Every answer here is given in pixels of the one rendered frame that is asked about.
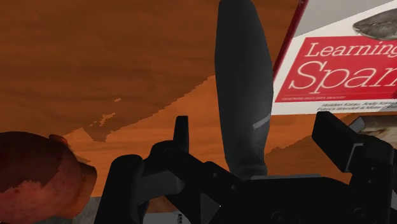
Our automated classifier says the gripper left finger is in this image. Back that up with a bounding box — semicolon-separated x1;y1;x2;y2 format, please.
94;115;246;224

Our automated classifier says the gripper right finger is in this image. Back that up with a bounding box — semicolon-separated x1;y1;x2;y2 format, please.
311;111;397;224

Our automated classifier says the beige flat book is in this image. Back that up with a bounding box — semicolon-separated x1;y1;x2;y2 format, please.
349;115;397;150

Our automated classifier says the red and white book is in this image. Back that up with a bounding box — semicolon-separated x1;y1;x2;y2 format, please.
270;0;397;116

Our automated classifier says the black elongated rounded object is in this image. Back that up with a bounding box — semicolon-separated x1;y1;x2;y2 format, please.
214;0;275;181

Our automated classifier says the red apple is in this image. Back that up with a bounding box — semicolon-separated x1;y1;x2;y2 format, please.
0;131;98;224

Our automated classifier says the brown wooden table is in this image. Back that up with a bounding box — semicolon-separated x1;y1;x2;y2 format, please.
0;0;397;214

